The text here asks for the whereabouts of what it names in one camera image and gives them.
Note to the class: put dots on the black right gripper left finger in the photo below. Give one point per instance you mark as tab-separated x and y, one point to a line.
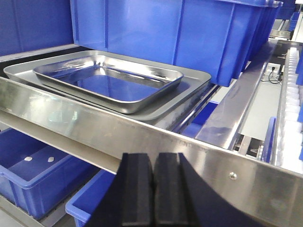
128	201

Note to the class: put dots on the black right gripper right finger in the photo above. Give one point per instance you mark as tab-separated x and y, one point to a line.
184	199

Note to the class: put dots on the small silver tray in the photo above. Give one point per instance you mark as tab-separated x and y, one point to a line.
119	85

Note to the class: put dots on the lower blue bin centre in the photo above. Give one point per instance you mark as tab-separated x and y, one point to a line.
84	202

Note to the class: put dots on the blue bin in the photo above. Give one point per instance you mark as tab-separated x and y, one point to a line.
35	176
27	25
84	202
215	36

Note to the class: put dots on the lower blue bin left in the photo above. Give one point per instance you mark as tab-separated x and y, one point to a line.
35	176

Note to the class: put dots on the white roller track right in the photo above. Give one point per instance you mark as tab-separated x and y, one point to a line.
289	137

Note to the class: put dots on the blue bin upper left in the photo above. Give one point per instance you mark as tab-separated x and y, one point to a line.
215	36

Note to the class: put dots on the blue bin far left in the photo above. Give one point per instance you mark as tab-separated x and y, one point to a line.
27	25

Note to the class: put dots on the steel centre divider rail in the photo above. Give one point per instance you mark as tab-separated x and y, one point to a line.
222	127

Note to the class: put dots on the steel shelf front rail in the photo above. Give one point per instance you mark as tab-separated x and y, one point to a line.
268	193

